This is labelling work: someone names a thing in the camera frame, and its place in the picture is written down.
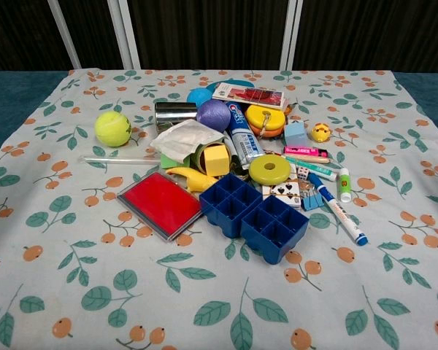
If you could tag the light blue eraser block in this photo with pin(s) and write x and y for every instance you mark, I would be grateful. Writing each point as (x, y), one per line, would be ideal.
(294, 134)

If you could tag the yellow foam cube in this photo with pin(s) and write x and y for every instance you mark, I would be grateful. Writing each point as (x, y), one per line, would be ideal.
(215, 159)

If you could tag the yellow plastic banana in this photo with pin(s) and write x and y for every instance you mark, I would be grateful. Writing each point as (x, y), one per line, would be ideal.
(197, 178)

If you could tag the green tape roll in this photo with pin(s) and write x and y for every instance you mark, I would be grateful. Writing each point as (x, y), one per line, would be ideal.
(197, 155)

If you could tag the Crest toothpaste tube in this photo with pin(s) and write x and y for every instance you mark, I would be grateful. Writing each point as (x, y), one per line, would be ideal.
(241, 135)

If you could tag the yellow-green tape roll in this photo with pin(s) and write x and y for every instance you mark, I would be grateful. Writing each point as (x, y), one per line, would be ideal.
(268, 168)

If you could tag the green sticky note pad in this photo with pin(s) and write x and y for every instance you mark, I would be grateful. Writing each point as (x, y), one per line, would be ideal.
(169, 161)

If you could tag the purple foam ball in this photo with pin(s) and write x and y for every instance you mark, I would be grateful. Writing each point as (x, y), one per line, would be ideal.
(213, 115)

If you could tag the red ink stamp pad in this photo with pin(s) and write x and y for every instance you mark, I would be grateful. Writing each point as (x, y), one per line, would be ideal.
(160, 203)

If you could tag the playing card deck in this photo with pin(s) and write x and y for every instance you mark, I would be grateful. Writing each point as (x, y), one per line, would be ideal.
(283, 192)

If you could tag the orange wooden disc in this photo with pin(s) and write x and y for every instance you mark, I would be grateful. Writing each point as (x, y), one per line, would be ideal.
(268, 130)

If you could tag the yellow wooden disc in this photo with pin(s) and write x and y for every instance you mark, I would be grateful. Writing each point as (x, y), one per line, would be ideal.
(264, 116)

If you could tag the blue ice cube tray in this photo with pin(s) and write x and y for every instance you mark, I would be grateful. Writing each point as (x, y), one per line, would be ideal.
(273, 228)

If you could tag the shiny metal can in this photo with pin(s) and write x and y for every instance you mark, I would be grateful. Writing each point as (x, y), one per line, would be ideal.
(171, 114)

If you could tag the blue ball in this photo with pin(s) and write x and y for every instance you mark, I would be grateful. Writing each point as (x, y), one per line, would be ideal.
(199, 96)

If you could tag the white die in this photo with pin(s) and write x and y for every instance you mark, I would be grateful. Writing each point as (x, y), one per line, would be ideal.
(302, 173)

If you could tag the red white printed card pack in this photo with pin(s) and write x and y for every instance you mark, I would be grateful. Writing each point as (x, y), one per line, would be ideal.
(250, 95)

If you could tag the pink highlighter pen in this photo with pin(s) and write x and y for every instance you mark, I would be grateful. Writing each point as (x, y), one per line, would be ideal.
(303, 151)

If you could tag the wooden stick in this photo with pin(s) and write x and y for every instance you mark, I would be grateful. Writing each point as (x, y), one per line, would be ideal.
(308, 159)

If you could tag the white teal tube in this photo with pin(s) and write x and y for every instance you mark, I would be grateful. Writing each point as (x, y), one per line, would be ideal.
(310, 166)

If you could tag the blue binder clip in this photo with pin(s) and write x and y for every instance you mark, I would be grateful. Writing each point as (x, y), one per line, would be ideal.
(312, 200)

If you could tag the clear plastic tube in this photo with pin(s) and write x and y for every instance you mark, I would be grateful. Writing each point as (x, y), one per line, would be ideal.
(117, 159)

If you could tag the yellow duck toy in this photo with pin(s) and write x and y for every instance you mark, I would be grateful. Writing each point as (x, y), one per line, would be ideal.
(321, 132)

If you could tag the yellow-green tennis ball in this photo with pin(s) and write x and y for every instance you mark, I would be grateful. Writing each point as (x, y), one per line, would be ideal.
(112, 128)

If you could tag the blue whiteboard marker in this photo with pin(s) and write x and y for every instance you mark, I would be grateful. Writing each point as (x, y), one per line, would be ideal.
(336, 206)

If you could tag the white glue stick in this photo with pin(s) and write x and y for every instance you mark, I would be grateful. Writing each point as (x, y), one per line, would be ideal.
(345, 184)

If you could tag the floral printed tablecloth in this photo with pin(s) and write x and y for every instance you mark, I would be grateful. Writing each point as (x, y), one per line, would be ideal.
(95, 284)

